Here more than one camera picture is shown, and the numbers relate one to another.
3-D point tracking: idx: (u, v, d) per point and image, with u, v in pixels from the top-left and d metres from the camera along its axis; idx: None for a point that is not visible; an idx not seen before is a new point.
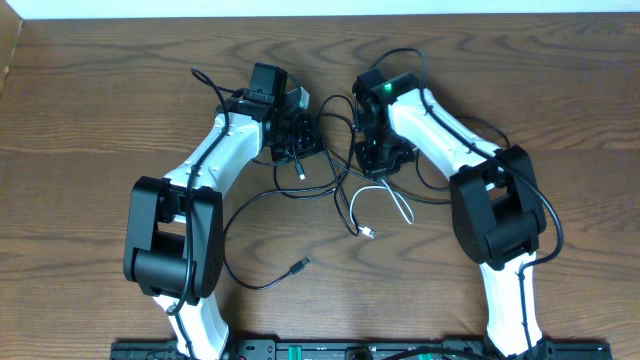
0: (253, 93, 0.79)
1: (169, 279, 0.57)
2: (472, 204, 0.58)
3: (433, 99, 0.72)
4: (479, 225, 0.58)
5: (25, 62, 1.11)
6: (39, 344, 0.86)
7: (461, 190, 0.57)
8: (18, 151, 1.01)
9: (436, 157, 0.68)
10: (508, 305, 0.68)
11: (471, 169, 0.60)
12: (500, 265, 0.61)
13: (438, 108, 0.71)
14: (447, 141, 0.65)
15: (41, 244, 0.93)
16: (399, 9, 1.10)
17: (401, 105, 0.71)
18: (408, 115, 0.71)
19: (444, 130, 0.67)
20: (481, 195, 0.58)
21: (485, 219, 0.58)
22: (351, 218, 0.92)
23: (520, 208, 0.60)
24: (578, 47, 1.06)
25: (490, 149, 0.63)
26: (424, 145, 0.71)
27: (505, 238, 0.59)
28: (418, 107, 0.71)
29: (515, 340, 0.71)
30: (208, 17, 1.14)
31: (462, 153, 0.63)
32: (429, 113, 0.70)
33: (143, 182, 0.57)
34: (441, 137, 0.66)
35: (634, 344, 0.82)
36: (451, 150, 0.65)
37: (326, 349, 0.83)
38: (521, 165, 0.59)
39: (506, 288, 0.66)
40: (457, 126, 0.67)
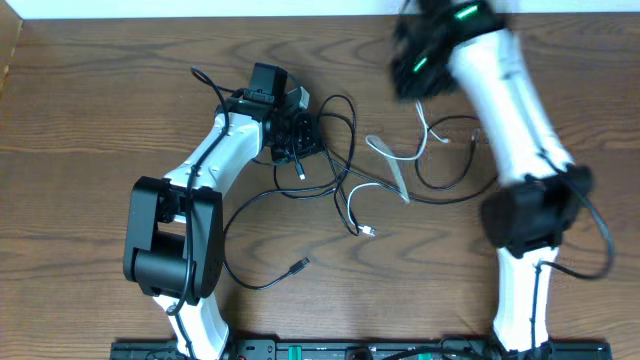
0: (253, 93, 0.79)
1: (169, 280, 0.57)
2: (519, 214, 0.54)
3: (516, 62, 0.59)
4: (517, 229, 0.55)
5: (25, 62, 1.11)
6: (38, 344, 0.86)
7: (518, 201, 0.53)
8: (18, 150, 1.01)
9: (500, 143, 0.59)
10: (518, 300, 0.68)
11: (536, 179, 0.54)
12: (520, 255, 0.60)
13: (521, 76, 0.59)
14: (524, 137, 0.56)
15: (41, 244, 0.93)
16: None
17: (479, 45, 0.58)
18: (487, 62, 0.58)
19: (519, 117, 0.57)
20: (534, 211, 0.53)
21: (525, 226, 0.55)
22: (350, 217, 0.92)
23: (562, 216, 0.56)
24: (579, 47, 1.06)
25: (561, 161, 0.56)
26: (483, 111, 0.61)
27: (532, 234, 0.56)
28: (500, 66, 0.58)
29: (520, 337, 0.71)
30: (208, 17, 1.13)
31: (533, 157, 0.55)
32: (509, 81, 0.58)
33: (142, 181, 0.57)
34: (515, 119, 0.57)
35: (634, 344, 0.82)
36: (521, 151, 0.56)
37: (326, 349, 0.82)
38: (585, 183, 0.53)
39: (520, 281, 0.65)
40: (534, 119, 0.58)
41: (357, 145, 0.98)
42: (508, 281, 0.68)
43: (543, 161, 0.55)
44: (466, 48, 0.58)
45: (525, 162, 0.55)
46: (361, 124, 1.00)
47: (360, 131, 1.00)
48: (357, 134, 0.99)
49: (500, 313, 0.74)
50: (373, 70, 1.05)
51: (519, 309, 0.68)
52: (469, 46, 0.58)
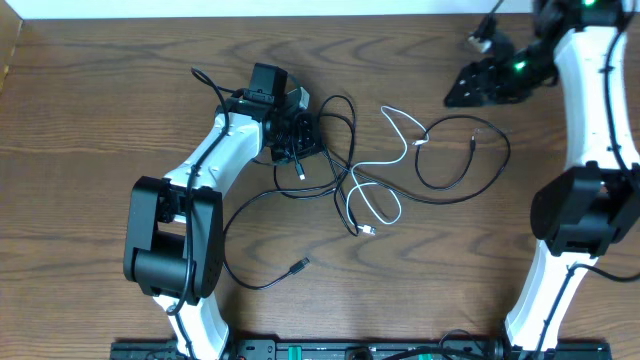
0: (253, 93, 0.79)
1: (170, 280, 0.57)
2: (573, 198, 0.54)
3: (620, 59, 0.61)
4: (563, 215, 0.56)
5: (25, 62, 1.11)
6: (38, 344, 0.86)
7: (574, 185, 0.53)
8: (18, 150, 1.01)
9: (575, 121, 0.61)
10: (541, 296, 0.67)
11: (597, 169, 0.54)
12: (558, 252, 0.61)
13: (617, 67, 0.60)
14: (597, 121, 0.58)
15: (41, 244, 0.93)
16: (399, 9, 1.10)
17: (586, 36, 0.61)
18: (585, 55, 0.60)
19: (602, 102, 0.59)
20: (588, 197, 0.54)
21: (573, 213, 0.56)
22: (349, 218, 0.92)
23: (613, 218, 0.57)
24: None
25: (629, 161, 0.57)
26: (574, 97, 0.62)
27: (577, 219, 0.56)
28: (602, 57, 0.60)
29: (525, 336, 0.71)
30: (208, 17, 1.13)
31: (603, 148, 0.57)
32: (607, 72, 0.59)
33: (143, 181, 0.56)
34: (594, 114, 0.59)
35: (634, 344, 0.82)
36: (593, 136, 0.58)
37: (326, 349, 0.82)
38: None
39: (550, 280, 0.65)
40: (621, 105, 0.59)
41: (357, 145, 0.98)
42: (537, 276, 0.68)
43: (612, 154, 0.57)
44: (575, 35, 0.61)
45: (595, 151, 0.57)
46: (361, 125, 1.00)
47: (360, 131, 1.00)
48: (356, 135, 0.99)
49: (517, 313, 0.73)
50: (373, 70, 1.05)
51: (539, 307, 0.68)
52: (578, 35, 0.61)
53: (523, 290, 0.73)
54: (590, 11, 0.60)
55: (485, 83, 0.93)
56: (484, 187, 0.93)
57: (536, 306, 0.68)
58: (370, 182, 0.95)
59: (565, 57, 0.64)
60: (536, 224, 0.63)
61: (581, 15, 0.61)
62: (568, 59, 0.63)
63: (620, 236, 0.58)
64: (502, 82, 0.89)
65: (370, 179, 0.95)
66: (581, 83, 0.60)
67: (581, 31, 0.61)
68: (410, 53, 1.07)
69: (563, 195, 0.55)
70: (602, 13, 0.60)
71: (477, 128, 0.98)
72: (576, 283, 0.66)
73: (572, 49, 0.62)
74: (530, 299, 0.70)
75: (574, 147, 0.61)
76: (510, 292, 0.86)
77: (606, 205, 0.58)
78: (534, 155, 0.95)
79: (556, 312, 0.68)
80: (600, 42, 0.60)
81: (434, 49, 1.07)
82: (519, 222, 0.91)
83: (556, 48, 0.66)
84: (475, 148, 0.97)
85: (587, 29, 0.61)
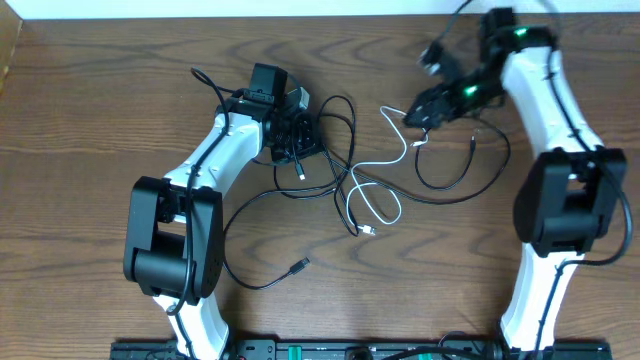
0: (253, 93, 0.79)
1: (170, 280, 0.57)
2: (548, 184, 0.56)
3: (558, 68, 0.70)
4: (543, 206, 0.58)
5: (25, 62, 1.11)
6: (38, 344, 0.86)
7: (546, 169, 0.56)
8: (18, 150, 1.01)
9: (534, 124, 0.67)
10: (533, 297, 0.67)
11: (565, 154, 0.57)
12: (544, 253, 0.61)
13: (559, 77, 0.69)
14: (553, 114, 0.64)
15: (41, 244, 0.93)
16: (399, 9, 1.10)
17: (523, 56, 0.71)
18: (528, 70, 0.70)
19: (553, 99, 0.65)
20: (562, 181, 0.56)
21: (551, 202, 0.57)
22: (349, 218, 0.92)
23: (590, 207, 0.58)
24: (578, 47, 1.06)
25: (592, 140, 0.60)
26: (529, 106, 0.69)
27: (556, 210, 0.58)
28: (539, 68, 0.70)
29: (522, 336, 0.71)
30: (207, 17, 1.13)
31: (564, 133, 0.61)
32: (548, 79, 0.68)
33: (143, 182, 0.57)
34: (550, 110, 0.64)
35: (634, 344, 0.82)
36: (553, 126, 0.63)
37: (326, 349, 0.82)
38: (616, 170, 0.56)
39: (540, 281, 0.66)
40: (570, 103, 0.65)
41: (357, 145, 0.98)
42: (527, 278, 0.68)
43: (574, 139, 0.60)
44: (515, 56, 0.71)
45: (558, 138, 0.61)
46: (361, 125, 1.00)
47: (360, 131, 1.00)
48: (356, 134, 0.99)
49: (511, 315, 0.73)
50: (373, 70, 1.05)
51: (533, 308, 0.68)
52: (517, 55, 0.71)
53: (515, 292, 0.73)
54: (524, 39, 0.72)
55: (441, 105, 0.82)
56: (483, 187, 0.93)
57: (529, 306, 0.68)
58: (370, 182, 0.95)
59: (513, 80, 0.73)
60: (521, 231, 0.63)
61: (519, 43, 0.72)
62: (515, 79, 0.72)
63: (603, 231, 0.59)
64: (458, 102, 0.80)
65: (370, 179, 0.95)
66: (531, 90, 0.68)
67: (519, 53, 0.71)
68: (410, 53, 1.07)
69: (538, 184, 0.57)
70: (535, 39, 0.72)
71: (476, 128, 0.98)
72: (565, 282, 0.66)
73: (517, 68, 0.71)
74: (522, 301, 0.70)
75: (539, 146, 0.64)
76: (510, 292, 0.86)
77: (582, 196, 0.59)
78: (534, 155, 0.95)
79: (550, 312, 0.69)
80: (538, 59, 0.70)
81: None
82: None
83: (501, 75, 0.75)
84: (475, 148, 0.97)
85: (524, 50, 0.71)
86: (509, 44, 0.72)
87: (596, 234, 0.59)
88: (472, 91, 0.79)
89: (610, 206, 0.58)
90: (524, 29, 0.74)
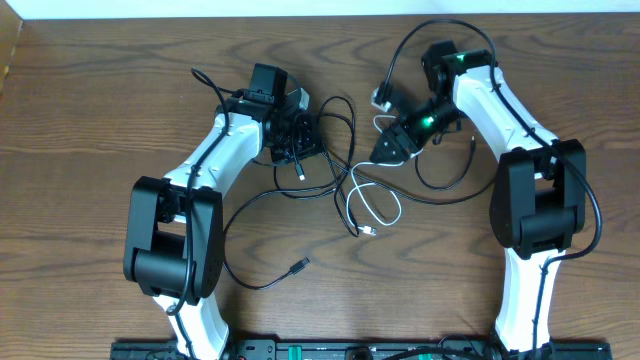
0: (253, 93, 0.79)
1: (169, 279, 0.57)
2: (515, 184, 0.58)
3: (503, 78, 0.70)
4: (516, 207, 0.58)
5: (25, 62, 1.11)
6: (39, 344, 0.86)
7: (509, 169, 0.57)
8: (18, 150, 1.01)
9: (492, 134, 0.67)
10: (522, 298, 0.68)
11: (523, 152, 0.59)
12: (526, 254, 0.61)
13: (505, 87, 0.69)
14: (506, 120, 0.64)
15: (41, 244, 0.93)
16: (399, 9, 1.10)
17: (469, 76, 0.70)
18: (473, 89, 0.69)
19: (504, 110, 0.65)
20: (526, 179, 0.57)
21: (522, 201, 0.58)
22: (349, 218, 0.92)
23: (562, 201, 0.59)
24: (578, 46, 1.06)
25: (548, 138, 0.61)
26: (484, 120, 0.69)
27: (528, 209, 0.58)
28: (486, 82, 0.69)
29: (518, 339, 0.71)
30: (208, 17, 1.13)
31: (519, 135, 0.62)
32: (496, 90, 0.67)
33: (143, 182, 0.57)
34: (502, 116, 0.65)
35: (634, 344, 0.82)
36: (508, 131, 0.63)
37: (326, 349, 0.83)
38: (575, 160, 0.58)
39: (526, 282, 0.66)
40: (521, 108, 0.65)
41: (357, 145, 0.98)
42: (514, 281, 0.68)
43: (529, 140, 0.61)
44: (459, 79, 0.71)
45: (515, 141, 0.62)
46: (361, 125, 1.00)
47: (360, 131, 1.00)
48: (357, 134, 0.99)
49: (504, 316, 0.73)
50: (373, 70, 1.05)
51: (524, 308, 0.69)
52: (461, 77, 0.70)
53: (504, 294, 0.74)
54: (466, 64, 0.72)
55: (404, 139, 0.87)
56: (483, 187, 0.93)
57: (521, 307, 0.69)
58: (369, 182, 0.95)
59: (464, 100, 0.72)
60: (502, 236, 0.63)
61: (462, 67, 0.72)
62: (466, 98, 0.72)
63: (580, 227, 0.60)
64: (421, 133, 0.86)
65: (369, 180, 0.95)
66: (482, 106, 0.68)
67: (464, 74, 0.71)
68: (409, 54, 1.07)
69: (506, 185, 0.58)
70: (476, 61, 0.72)
71: None
72: (552, 280, 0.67)
73: (464, 89, 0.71)
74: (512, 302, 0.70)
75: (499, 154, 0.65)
76: None
77: (552, 192, 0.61)
78: None
79: (542, 311, 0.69)
80: (481, 75, 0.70)
81: None
82: None
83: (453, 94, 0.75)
84: (475, 148, 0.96)
85: (466, 71, 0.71)
86: (452, 69, 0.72)
87: (573, 229, 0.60)
88: (428, 122, 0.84)
89: (580, 196, 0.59)
90: (462, 55, 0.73)
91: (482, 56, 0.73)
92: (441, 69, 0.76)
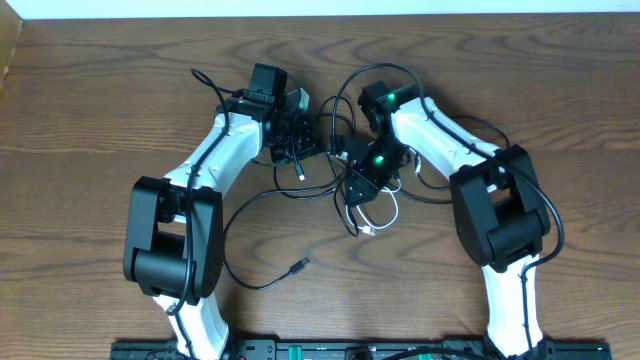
0: (253, 93, 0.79)
1: (169, 280, 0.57)
2: (471, 202, 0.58)
3: (434, 106, 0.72)
4: (478, 224, 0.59)
5: (25, 62, 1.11)
6: (39, 344, 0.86)
7: (462, 190, 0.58)
8: (18, 150, 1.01)
9: (439, 160, 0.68)
10: (509, 307, 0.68)
11: (472, 169, 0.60)
12: (502, 267, 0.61)
13: (439, 113, 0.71)
14: (447, 143, 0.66)
15: (41, 244, 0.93)
16: (399, 9, 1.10)
17: (402, 112, 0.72)
18: (409, 122, 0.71)
19: (442, 135, 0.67)
20: (481, 193, 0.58)
21: (484, 217, 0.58)
22: (349, 218, 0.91)
23: (522, 208, 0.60)
24: (578, 46, 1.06)
25: (490, 149, 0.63)
26: (428, 150, 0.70)
27: (491, 224, 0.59)
28: (419, 113, 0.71)
29: (516, 343, 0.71)
30: (208, 17, 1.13)
31: (462, 153, 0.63)
32: (430, 119, 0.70)
33: (142, 181, 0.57)
34: (442, 141, 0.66)
35: (634, 344, 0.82)
36: (451, 152, 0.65)
37: (326, 349, 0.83)
38: (522, 165, 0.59)
39: (508, 292, 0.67)
40: (457, 128, 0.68)
41: None
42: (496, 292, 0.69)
43: (472, 159, 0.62)
44: (394, 115, 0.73)
45: (458, 161, 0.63)
46: (361, 125, 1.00)
47: (360, 131, 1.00)
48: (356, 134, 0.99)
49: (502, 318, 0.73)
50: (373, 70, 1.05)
51: (511, 315, 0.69)
52: (395, 113, 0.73)
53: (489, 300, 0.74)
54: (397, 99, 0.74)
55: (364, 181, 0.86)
56: None
57: (509, 314, 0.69)
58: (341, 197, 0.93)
59: (405, 135, 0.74)
60: (476, 255, 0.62)
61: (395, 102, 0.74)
62: (407, 132, 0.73)
63: (546, 230, 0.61)
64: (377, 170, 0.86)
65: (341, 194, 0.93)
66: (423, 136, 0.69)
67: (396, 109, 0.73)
68: (409, 54, 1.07)
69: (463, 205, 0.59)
70: (406, 96, 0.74)
71: (477, 128, 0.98)
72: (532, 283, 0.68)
73: (402, 124, 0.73)
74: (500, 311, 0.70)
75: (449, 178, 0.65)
76: None
77: (510, 200, 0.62)
78: (532, 155, 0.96)
79: (531, 314, 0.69)
80: (413, 107, 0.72)
81: (433, 49, 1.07)
82: None
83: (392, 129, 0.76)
84: None
85: (399, 106, 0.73)
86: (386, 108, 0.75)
87: (541, 232, 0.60)
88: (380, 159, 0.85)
89: (538, 200, 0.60)
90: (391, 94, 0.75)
91: (411, 89, 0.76)
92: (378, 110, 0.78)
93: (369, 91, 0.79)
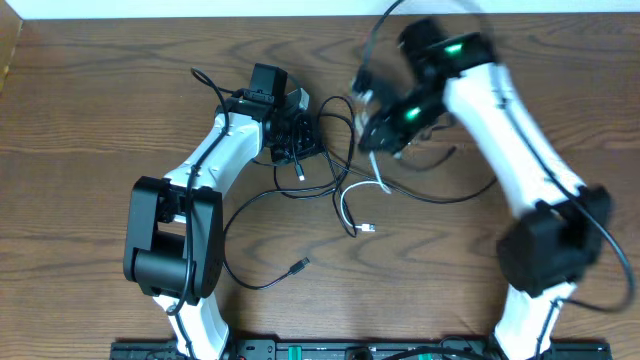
0: (253, 93, 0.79)
1: (169, 280, 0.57)
2: (540, 245, 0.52)
3: (510, 87, 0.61)
4: (540, 265, 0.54)
5: (24, 62, 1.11)
6: (39, 344, 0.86)
7: (534, 233, 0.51)
8: (18, 150, 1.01)
9: (503, 168, 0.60)
10: (528, 324, 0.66)
11: (547, 211, 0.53)
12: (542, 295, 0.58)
13: (515, 101, 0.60)
14: (520, 159, 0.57)
15: (41, 244, 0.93)
16: (399, 9, 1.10)
17: (467, 81, 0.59)
18: (473, 100, 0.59)
19: (516, 141, 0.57)
20: (551, 240, 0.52)
21: (548, 261, 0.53)
22: (346, 219, 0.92)
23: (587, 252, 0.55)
24: (578, 46, 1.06)
25: (572, 183, 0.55)
26: (487, 149, 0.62)
27: (553, 267, 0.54)
28: (494, 95, 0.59)
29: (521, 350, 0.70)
30: (207, 17, 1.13)
31: (538, 179, 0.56)
32: (505, 109, 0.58)
33: (142, 181, 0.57)
34: (514, 151, 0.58)
35: (634, 344, 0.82)
36: (525, 172, 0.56)
37: (326, 349, 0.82)
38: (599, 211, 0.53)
39: (533, 315, 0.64)
40: (534, 137, 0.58)
41: None
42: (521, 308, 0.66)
43: (548, 184, 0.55)
44: (456, 82, 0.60)
45: (534, 188, 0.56)
46: None
47: None
48: None
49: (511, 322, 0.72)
50: None
51: (527, 331, 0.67)
52: (458, 80, 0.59)
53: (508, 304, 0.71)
54: (459, 58, 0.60)
55: None
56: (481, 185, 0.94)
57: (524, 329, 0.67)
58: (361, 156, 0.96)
59: (465, 109, 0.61)
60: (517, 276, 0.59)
61: (454, 64, 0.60)
62: (467, 106, 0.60)
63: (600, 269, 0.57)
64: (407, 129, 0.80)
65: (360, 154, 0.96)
66: (486, 135, 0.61)
67: (462, 77, 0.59)
68: None
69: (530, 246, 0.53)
70: (471, 54, 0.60)
71: None
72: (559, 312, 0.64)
73: (462, 98, 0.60)
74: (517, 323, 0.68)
75: (514, 198, 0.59)
76: None
77: None
78: None
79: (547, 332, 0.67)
80: (487, 82, 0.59)
81: None
82: None
83: (453, 99, 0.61)
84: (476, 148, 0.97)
85: (464, 72, 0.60)
86: (443, 67, 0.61)
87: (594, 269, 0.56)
88: None
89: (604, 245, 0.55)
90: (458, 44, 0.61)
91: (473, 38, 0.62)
92: (429, 61, 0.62)
93: (426, 40, 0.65)
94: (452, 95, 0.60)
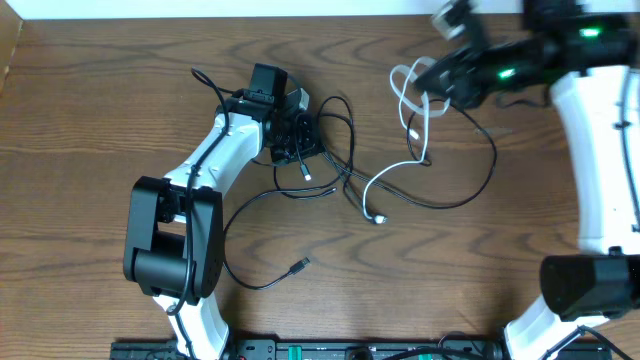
0: (253, 93, 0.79)
1: (169, 280, 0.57)
2: (596, 290, 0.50)
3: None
4: (587, 302, 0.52)
5: (24, 62, 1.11)
6: (38, 344, 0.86)
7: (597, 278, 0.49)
8: (18, 150, 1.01)
9: (590, 186, 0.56)
10: (546, 335, 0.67)
11: (622, 266, 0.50)
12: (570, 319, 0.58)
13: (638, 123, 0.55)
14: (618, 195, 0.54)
15: (41, 244, 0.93)
16: (399, 9, 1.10)
17: (589, 80, 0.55)
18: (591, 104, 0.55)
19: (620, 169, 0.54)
20: (609, 289, 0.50)
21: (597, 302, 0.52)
22: (365, 212, 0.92)
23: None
24: None
25: None
26: (581, 158, 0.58)
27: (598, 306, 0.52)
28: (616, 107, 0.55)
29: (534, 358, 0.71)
30: (207, 18, 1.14)
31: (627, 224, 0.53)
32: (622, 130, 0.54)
33: (142, 181, 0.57)
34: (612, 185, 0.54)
35: (634, 344, 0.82)
36: (616, 209, 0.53)
37: (326, 349, 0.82)
38: None
39: (555, 330, 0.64)
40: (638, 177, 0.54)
41: (357, 145, 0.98)
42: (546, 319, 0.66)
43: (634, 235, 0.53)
44: (577, 78, 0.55)
45: (618, 230, 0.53)
46: (361, 125, 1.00)
47: (360, 131, 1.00)
48: (357, 135, 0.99)
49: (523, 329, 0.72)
50: (373, 70, 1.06)
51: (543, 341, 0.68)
52: (581, 78, 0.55)
53: (534, 310, 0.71)
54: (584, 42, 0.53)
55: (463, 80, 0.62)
56: (481, 185, 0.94)
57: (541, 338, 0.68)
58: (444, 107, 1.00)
59: (571, 100, 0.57)
60: (552, 294, 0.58)
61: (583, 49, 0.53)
62: (576, 103, 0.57)
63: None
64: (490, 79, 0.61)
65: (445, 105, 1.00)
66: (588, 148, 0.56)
67: (585, 75, 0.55)
68: (409, 54, 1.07)
69: (586, 285, 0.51)
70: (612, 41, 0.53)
71: (476, 128, 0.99)
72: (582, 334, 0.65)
73: (578, 97, 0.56)
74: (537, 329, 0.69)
75: (588, 220, 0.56)
76: (511, 292, 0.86)
77: None
78: (533, 155, 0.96)
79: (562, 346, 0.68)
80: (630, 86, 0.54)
81: (433, 49, 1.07)
82: (518, 221, 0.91)
83: (564, 90, 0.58)
84: (476, 148, 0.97)
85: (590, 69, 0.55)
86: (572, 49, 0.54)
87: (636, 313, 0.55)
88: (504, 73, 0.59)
89: None
90: (596, 30, 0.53)
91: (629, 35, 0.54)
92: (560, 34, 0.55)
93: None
94: (570, 84, 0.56)
